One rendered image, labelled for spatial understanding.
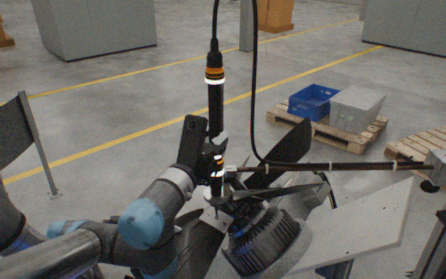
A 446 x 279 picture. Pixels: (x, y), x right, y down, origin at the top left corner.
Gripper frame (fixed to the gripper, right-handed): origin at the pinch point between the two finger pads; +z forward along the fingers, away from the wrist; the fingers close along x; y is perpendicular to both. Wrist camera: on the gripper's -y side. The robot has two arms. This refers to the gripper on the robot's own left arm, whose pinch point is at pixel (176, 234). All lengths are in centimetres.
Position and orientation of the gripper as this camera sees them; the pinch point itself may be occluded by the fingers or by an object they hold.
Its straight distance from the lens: 95.4
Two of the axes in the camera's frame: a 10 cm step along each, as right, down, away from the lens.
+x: 0.0, 9.1, 4.1
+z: 10.0, -0.3, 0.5
